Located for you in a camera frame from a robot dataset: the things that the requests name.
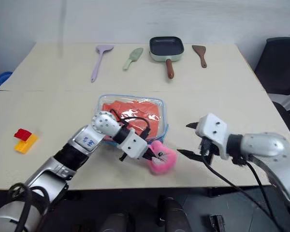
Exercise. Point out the pink plush toy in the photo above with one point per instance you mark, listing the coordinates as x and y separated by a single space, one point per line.
162 159

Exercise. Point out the green square frying pan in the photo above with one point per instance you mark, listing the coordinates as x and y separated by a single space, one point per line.
166 49

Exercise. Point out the dark rectangular shape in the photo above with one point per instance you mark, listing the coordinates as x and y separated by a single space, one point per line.
217 222

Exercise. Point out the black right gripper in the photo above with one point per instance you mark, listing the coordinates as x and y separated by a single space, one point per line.
206 147

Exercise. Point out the black office chair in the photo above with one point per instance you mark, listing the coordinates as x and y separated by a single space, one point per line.
279 65

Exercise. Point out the clear plastic zipper pouch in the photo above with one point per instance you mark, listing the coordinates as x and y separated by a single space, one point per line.
135 106

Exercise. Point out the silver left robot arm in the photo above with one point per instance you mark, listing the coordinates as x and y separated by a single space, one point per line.
50 164

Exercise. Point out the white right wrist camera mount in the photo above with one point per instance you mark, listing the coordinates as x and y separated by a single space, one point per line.
212 130

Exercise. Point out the black chair base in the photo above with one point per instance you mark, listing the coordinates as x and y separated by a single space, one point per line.
288 116

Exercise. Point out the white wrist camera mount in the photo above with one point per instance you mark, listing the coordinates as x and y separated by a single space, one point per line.
133 145
212 130

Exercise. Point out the red toy block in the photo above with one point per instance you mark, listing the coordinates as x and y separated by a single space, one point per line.
23 134

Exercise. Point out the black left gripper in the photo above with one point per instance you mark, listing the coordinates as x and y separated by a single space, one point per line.
146 153

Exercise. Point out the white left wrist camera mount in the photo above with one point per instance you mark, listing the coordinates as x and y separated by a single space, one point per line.
133 145

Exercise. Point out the brown wooden spatula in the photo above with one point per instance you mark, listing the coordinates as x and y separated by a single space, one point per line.
201 54

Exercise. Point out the purple silicone spatula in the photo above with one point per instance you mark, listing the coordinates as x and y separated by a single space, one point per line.
99 60

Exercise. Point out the green rice scoop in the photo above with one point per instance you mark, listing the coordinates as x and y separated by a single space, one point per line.
133 58

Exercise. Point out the blue plastic bowl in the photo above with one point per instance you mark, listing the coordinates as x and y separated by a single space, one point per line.
1 78

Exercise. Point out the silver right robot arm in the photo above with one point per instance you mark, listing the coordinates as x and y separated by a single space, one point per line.
263 147

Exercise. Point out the dark rounded shape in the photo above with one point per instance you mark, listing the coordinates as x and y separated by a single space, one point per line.
113 222
174 215

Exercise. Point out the yellow toy block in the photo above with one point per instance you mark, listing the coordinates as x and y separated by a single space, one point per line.
26 144

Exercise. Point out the orange cloth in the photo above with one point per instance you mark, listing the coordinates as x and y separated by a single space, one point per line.
137 113

